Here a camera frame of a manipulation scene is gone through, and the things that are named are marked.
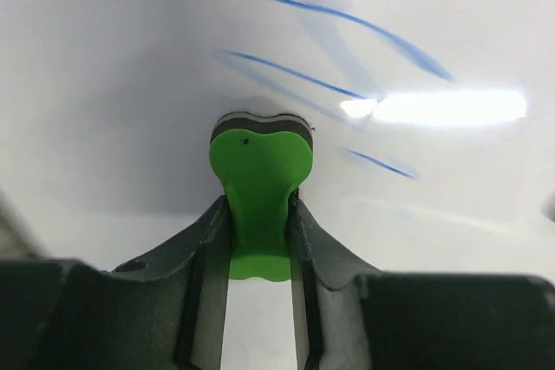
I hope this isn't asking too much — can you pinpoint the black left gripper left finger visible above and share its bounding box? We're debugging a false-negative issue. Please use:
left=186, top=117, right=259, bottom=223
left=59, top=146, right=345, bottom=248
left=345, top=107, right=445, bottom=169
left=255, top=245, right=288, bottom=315
left=1, top=198, right=229, bottom=369

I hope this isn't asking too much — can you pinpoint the white whiteboard black frame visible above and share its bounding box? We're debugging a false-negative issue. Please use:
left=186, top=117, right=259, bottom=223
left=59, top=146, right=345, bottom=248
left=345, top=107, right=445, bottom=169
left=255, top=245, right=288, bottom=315
left=1, top=0, right=554, bottom=369

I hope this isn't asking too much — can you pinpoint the green whiteboard eraser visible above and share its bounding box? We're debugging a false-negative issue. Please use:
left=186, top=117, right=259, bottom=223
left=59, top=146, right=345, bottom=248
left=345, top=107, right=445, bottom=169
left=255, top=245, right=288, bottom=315
left=209, top=112, right=313, bottom=282

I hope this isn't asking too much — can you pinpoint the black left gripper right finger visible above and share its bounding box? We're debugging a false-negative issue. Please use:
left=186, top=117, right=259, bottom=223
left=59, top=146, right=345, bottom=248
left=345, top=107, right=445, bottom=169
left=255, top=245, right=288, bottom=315
left=289, top=194, right=554, bottom=369

